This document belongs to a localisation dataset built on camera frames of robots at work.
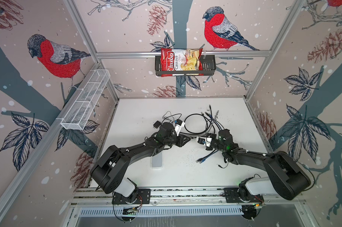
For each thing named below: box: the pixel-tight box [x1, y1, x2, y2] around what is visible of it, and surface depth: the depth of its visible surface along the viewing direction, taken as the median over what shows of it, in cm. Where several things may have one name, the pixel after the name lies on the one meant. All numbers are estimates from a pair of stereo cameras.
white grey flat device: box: [150, 150, 163, 169], surface depth 85 cm
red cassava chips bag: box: [160, 47, 205, 78], surface depth 90 cm
